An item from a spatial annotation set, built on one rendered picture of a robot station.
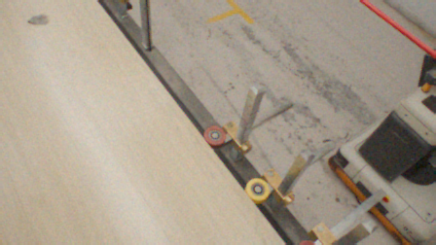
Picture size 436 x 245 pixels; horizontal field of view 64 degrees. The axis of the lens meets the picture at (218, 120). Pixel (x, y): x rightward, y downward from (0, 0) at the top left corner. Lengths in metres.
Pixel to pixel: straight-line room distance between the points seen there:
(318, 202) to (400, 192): 0.46
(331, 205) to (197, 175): 1.29
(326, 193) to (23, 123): 1.73
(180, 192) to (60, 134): 0.47
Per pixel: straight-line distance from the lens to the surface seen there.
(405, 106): 1.86
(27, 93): 1.48
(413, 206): 2.23
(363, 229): 1.07
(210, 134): 1.28
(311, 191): 2.32
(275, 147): 2.39
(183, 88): 1.66
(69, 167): 1.26
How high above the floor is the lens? 1.98
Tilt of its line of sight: 55 degrees down
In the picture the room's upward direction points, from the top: 11 degrees clockwise
